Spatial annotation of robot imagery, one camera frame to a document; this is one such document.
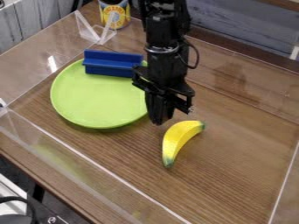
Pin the clear acrylic tray enclosure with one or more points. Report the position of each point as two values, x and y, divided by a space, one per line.
235 174

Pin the blue plastic block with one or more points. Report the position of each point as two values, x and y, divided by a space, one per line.
111 63

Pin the yellow toy banana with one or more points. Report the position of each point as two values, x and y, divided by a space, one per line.
177 137

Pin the green round plate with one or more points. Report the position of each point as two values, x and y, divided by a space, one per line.
97 101

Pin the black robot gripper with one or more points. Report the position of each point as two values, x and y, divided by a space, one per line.
162 79

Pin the black box with knob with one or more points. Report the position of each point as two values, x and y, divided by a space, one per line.
54 213

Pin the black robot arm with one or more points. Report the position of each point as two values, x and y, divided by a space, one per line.
166 21

